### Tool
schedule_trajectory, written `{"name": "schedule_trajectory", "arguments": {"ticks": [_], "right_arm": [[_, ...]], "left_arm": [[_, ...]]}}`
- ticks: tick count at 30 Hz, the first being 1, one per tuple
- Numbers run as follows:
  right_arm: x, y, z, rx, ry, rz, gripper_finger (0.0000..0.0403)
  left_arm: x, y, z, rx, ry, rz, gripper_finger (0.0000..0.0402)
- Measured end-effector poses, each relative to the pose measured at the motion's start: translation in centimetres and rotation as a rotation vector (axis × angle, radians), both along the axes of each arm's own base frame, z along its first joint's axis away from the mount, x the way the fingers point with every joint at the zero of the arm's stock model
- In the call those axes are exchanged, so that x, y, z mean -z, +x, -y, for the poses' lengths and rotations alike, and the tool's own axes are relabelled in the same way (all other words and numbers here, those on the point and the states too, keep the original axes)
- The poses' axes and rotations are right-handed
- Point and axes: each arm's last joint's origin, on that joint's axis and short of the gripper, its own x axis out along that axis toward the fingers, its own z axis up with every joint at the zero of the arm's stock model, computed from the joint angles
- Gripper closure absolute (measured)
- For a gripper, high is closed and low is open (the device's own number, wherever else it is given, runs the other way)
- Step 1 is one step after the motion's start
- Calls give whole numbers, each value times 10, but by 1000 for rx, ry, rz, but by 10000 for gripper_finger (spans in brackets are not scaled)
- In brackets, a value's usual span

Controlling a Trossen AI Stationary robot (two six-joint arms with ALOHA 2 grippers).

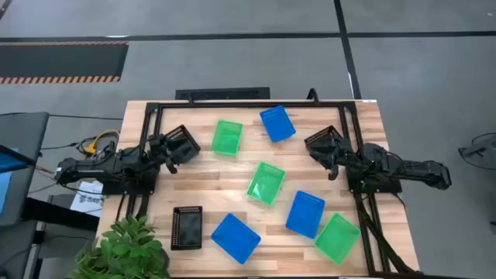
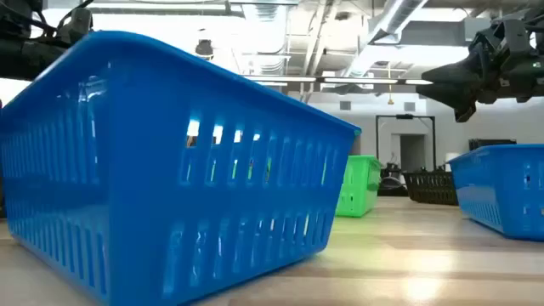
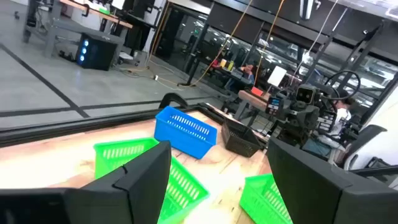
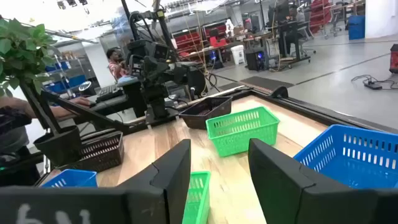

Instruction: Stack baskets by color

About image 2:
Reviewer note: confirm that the green plastic slotted basket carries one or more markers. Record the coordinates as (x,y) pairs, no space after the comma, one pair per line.
(359,187)

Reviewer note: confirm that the grey wall vent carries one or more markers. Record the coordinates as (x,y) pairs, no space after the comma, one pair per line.
(409,106)
(345,105)

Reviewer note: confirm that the ceiling light strip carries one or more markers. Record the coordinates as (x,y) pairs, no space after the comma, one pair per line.
(361,81)
(418,82)
(280,78)

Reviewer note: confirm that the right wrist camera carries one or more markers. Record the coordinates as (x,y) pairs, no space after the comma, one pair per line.
(516,40)

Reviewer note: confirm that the black device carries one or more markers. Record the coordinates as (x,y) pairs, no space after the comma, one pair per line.
(391,185)

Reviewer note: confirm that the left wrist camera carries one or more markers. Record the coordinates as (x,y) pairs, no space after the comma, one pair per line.
(78,25)

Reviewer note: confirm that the black door frame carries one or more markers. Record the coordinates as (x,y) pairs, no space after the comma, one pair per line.
(377,140)

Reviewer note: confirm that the black wall panel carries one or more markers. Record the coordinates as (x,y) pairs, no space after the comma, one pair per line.
(493,143)

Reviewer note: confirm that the blue plastic slotted basket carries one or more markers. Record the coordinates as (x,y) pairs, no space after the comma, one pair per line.
(149,170)
(501,191)

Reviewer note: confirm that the black plastic slotted basket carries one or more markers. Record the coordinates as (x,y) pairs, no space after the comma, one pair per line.
(429,189)

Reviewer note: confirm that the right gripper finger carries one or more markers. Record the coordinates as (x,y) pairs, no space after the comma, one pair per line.
(455,81)
(465,111)

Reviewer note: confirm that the round pendant lamp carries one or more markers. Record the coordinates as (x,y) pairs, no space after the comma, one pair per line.
(204,49)

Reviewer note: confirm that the silver ventilation duct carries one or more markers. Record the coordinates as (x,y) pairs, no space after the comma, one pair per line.
(395,21)

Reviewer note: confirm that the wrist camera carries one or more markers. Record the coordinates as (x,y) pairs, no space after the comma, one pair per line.
(516,40)
(78,25)

